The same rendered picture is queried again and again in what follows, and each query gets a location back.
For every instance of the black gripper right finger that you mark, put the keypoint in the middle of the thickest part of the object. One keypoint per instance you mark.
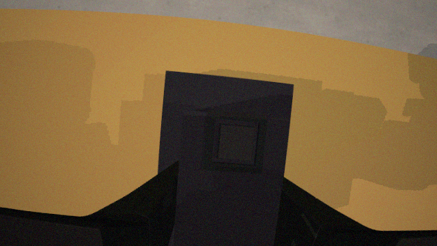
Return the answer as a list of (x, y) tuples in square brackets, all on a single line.
[(306, 221)]

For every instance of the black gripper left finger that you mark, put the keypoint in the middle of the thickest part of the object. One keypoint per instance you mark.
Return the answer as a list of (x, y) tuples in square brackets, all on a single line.
[(144, 217)]

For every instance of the tan rectangular floor panel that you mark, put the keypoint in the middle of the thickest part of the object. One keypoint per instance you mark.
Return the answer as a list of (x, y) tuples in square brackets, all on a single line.
[(81, 102)]

